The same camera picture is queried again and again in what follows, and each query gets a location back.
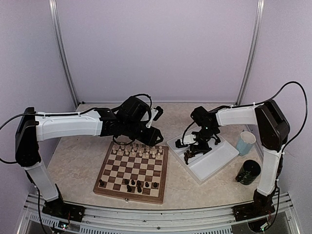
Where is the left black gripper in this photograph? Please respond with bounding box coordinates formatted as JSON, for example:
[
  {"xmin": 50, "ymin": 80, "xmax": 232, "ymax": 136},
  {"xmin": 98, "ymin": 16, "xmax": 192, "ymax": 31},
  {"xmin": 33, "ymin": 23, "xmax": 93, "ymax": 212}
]
[{"xmin": 122, "ymin": 119, "xmax": 164, "ymax": 147}]

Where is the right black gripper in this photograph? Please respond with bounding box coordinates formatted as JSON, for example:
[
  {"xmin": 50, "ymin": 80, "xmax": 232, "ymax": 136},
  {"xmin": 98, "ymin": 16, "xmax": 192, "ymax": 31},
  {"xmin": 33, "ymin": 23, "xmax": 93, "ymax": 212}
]
[{"xmin": 190, "ymin": 126, "xmax": 218, "ymax": 156}]

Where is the white plastic tray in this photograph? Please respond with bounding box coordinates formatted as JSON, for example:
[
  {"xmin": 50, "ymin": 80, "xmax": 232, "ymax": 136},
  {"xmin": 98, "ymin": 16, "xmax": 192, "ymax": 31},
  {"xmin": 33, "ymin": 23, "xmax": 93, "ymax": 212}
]
[{"xmin": 167, "ymin": 135, "xmax": 239, "ymax": 185}]

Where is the wooden chess board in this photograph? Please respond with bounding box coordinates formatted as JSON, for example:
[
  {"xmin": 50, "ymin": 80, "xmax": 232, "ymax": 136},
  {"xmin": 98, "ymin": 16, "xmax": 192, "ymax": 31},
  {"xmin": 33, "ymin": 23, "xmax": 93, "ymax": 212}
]
[{"xmin": 93, "ymin": 142, "xmax": 169, "ymax": 204}]

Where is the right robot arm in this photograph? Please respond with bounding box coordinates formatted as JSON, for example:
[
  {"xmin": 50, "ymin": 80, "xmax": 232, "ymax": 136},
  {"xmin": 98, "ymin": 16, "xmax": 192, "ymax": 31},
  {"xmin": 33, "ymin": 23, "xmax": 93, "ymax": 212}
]
[{"xmin": 184, "ymin": 100, "xmax": 290, "ymax": 216}]

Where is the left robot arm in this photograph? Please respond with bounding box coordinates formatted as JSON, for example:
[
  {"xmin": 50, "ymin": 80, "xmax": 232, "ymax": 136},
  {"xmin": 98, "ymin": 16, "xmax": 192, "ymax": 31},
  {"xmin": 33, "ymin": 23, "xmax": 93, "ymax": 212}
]
[{"xmin": 15, "ymin": 95, "xmax": 163, "ymax": 217}]

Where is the black chess piece in tray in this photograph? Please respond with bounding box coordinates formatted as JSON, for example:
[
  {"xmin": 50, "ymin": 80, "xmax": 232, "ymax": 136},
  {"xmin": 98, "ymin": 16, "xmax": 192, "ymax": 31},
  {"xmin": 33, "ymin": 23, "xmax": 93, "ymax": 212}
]
[{"xmin": 214, "ymin": 138, "xmax": 221, "ymax": 145}]

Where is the light blue mug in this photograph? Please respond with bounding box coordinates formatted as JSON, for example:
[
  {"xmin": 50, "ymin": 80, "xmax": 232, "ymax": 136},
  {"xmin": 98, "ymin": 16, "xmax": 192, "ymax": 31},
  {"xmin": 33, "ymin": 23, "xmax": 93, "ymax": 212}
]
[{"xmin": 236, "ymin": 131, "xmax": 256, "ymax": 156}]

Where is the dark green mug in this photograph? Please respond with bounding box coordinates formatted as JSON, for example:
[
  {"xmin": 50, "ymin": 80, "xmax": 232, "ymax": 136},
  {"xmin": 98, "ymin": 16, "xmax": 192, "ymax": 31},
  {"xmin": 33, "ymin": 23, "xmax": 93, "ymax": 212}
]
[{"xmin": 235, "ymin": 159, "xmax": 261, "ymax": 185}]

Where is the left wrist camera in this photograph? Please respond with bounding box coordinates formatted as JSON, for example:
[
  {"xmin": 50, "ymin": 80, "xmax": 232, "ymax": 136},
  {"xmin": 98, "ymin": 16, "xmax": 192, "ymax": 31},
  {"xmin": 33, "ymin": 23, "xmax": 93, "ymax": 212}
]
[{"xmin": 146, "ymin": 106, "xmax": 163, "ymax": 128}]

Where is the front aluminium rail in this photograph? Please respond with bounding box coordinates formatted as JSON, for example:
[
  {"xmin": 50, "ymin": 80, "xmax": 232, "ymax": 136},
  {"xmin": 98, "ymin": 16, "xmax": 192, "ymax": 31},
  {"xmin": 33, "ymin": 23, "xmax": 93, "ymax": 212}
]
[{"xmin": 17, "ymin": 194, "xmax": 302, "ymax": 234}]

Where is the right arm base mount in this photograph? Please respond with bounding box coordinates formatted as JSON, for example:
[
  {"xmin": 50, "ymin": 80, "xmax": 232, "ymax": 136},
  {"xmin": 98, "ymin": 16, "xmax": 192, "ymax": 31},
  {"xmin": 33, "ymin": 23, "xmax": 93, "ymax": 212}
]
[{"xmin": 233, "ymin": 202, "xmax": 275, "ymax": 222}]

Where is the right aluminium frame post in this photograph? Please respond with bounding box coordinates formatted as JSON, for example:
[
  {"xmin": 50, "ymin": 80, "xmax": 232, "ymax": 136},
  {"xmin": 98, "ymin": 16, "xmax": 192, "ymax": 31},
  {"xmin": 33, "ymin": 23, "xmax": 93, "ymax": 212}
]
[{"xmin": 236, "ymin": 0, "xmax": 265, "ymax": 105}]

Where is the aluminium frame post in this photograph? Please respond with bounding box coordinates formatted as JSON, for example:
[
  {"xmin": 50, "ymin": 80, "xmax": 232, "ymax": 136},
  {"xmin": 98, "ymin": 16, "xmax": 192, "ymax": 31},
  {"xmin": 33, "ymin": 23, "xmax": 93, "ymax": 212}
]
[
  {"xmin": 236, "ymin": 0, "xmax": 265, "ymax": 105},
  {"xmin": 49, "ymin": 0, "xmax": 79, "ymax": 108}
]

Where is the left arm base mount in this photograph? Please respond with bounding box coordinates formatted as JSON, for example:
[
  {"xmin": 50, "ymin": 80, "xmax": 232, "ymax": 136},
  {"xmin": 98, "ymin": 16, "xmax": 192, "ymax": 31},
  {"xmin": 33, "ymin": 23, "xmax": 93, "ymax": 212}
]
[{"xmin": 42, "ymin": 203, "xmax": 85, "ymax": 222}]

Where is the left aluminium frame post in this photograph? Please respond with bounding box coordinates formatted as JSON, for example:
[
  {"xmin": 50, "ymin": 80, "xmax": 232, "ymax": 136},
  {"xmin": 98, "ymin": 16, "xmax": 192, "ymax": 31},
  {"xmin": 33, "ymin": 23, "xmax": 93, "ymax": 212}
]
[{"xmin": 49, "ymin": 0, "xmax": 79, "ymax": 108}]

